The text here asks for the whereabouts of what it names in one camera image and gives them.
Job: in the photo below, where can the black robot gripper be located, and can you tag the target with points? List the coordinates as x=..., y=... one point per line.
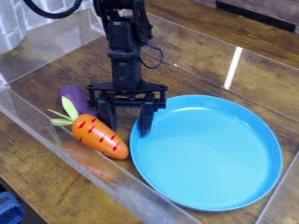
x=127, y=91

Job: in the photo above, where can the orange toy carrot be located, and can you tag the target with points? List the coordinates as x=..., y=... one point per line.
x=91, y=131

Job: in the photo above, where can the purple toy eggplant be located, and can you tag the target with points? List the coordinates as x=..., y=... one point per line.
x=77, y=96

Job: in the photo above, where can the blue plastic plate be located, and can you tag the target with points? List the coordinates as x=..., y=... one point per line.
x=211, y=156

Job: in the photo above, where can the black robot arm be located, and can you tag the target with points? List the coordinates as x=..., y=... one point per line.
x=129, y=33

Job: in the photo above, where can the white patterned curtain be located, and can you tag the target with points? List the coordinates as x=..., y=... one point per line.
x=19, y=22

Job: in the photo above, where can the blue object at corner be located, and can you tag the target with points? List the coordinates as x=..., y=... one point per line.
x=11, y=209

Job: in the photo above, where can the clear acrylic enclosure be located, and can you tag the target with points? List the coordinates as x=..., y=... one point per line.
x=210, y=54

